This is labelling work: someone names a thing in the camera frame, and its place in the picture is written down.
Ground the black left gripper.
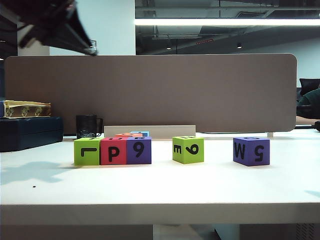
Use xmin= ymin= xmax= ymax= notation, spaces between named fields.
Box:
xmin=0 ymin=0 xmax=99 ymax=56

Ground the blue block with fish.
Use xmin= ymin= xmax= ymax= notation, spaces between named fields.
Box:
xmin=129 ymin=130 xmax=150 ymax=138

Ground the green block with N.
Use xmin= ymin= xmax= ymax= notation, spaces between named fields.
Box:
xmin=172 ymin=136 xmax=205 ymax=165

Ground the purple block with G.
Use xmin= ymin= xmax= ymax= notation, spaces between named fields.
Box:
xmin=232 ymin=136 xmax=271 ymax=167

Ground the person bare forearm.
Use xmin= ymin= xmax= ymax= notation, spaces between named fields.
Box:
xmin=296 ymin=115 xmax=320 ymax=127

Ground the black mug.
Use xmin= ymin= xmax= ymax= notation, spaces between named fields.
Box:
xmin=75 ymin=114 xmax=104 ymax=140

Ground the yellow patterned box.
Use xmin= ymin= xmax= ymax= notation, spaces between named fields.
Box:
xmin=3 ymin=100 xmax=52 ymax=119

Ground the orange foam block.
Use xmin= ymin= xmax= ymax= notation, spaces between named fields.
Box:
xmin=115 ymin=132 xmax=143 ymax=139

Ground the dark blue case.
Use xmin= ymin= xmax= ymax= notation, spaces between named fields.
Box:
xmin=0 ymin=116 xmax=64 ymax=153

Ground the brown desk divider panel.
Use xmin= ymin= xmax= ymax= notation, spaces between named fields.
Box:
xmin=4 ymin=53 xmax=298 ymax=133

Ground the green block with L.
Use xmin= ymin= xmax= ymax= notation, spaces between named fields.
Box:
xmin=73 ymin=136 xmax=102 ymax=167

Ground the red block with P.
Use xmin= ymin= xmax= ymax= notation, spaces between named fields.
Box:
xmin=99 ymin=136 xmax=128 ymax=166

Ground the purple block with 9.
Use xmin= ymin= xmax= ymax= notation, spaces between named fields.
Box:
xmin=126 ymin=136 xmax=153 ymax=165

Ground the ceiling light strip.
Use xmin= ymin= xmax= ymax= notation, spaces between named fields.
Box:
xmin=134 ymin=18 xmax=320 ymax=27

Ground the black office chair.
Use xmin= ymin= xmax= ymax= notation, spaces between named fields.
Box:
xmin=299 ymin=78 xmax=320 ymax=96

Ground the person in dark green shirt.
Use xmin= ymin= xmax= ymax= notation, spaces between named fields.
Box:
xmin=296 ymin=87 xmax=320 ymax=118

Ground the metal wall plate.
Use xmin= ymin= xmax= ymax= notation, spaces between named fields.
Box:
xmin=83 ymin=38 xmax=98 ymax=52

